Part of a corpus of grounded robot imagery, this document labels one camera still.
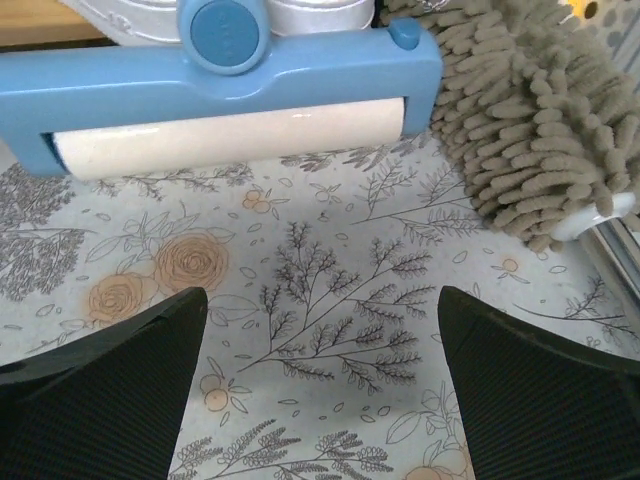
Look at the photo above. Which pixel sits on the blue handled floor mop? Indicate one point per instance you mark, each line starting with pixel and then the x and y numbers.
pixel 104 112

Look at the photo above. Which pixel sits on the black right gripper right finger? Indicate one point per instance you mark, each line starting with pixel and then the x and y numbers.
pixel 534 404

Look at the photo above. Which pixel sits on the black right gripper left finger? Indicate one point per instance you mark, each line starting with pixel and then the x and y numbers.
pixel 106 406

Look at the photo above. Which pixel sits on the white shoe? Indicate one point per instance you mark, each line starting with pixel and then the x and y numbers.
pixel 137 23

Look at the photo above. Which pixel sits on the beige chenille duster mop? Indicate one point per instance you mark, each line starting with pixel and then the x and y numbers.
pixel 532 108

